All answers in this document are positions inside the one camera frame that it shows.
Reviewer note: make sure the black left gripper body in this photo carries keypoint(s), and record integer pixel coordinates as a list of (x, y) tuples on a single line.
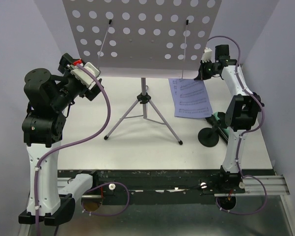
[(67, 59)]

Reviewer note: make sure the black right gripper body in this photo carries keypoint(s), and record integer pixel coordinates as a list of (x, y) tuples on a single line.
[(207, 70)]

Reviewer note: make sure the white sheet music page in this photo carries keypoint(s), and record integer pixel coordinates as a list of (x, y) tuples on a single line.
[(190, 98)]

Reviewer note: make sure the green toy microphone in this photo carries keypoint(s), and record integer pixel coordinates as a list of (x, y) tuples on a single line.
[(222, 130)]

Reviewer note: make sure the lilac tripod music stand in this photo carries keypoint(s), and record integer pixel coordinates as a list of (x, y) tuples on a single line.
[(142, 38)]

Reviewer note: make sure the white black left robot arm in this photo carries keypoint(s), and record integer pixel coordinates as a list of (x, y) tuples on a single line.
[(49, 95)]

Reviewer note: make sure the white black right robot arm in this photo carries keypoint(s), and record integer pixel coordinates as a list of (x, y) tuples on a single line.
[(239, 118)]

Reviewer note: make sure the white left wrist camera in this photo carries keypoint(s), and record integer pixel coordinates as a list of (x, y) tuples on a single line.
[(78, 69)]

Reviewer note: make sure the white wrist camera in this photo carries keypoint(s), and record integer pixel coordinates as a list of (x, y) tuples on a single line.
[(78, 69), (207, 55)]

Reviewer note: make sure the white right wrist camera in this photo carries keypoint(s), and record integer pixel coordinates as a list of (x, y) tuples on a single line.
[(207, 55)]

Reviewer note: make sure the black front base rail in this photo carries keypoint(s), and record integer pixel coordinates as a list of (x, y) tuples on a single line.
[(159, 187)]

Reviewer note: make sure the aluminium front rail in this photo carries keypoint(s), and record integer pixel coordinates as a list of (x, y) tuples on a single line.
[(258, 186)]

